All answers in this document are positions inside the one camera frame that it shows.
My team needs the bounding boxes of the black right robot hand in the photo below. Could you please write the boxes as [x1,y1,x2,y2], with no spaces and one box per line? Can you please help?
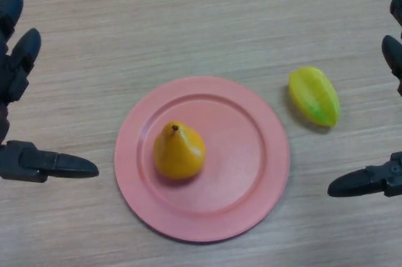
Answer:
[327,0,402,198]

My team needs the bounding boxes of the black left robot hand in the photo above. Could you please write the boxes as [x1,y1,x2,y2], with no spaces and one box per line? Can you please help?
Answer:
[0,0,100,183]

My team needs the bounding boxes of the yellow orange pear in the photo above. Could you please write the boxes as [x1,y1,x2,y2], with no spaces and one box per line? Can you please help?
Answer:
[153,121,207,180]

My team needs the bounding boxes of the pink round plate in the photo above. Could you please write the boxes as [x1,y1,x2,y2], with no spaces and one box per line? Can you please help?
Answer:
[114,75,290,243]

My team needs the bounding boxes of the yellow green starfruit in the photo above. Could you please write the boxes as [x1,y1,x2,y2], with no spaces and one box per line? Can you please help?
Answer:
[288,65,341,128]

